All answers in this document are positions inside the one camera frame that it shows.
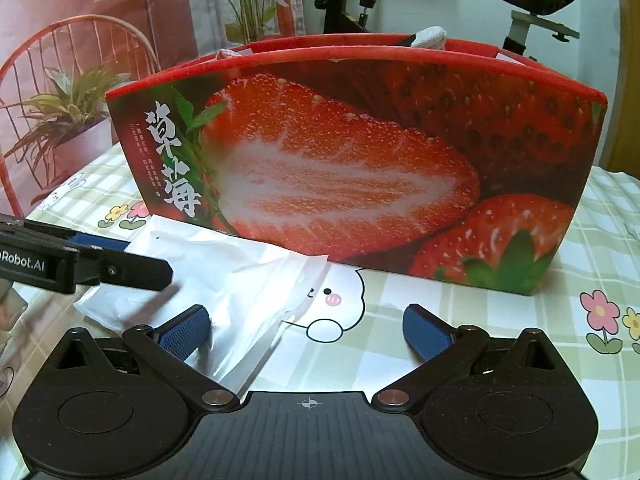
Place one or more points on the red strawberry print cardboard box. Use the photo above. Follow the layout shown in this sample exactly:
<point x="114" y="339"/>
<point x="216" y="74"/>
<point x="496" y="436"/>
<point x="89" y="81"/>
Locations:
<point x="350" y="160"/>

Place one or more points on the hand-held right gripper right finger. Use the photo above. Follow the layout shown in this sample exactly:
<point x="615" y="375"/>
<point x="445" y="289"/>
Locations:
<point x="425" y="330"/>

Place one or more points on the white plastic packet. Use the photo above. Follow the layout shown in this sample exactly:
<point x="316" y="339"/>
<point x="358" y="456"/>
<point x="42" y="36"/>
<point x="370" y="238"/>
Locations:
<point x="225" y="270"/>

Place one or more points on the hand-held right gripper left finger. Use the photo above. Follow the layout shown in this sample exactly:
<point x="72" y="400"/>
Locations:
<point x="185" y="332"/>

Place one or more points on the black exercise bike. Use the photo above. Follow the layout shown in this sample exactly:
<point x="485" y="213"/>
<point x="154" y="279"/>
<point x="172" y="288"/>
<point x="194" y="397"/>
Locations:
<point x="345" y="15"/>

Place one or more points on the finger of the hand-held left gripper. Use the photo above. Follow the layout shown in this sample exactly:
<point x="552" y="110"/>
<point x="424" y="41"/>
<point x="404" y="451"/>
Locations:
<point x="135" y="272"/>
<point x="105" y="245"/>

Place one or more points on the green checked tablecloth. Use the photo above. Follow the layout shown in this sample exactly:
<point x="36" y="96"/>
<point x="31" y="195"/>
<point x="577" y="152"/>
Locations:
<point x="590" y="240"/>

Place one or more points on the pink printed backdrop cloth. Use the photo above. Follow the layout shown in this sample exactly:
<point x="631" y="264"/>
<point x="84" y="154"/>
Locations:
<point x="100" y="10"/>

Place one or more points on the white cloth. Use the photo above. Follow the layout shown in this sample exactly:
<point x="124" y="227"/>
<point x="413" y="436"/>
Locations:
<point x="434" y="36"/>

